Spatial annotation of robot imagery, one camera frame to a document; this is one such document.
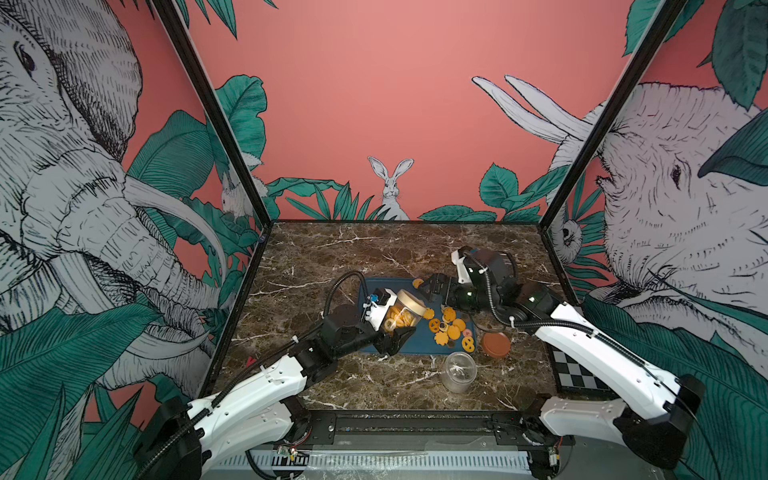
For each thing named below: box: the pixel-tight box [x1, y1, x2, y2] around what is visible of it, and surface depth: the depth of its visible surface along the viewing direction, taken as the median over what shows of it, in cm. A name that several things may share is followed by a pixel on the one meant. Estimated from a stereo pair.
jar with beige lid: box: [383, 289, 427, 332], surface depth 71 cm
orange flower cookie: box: [435, 332, 449, 346], surface depth 90 cm
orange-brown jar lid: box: [482, 332, 511, 359], surface depth 90 cm
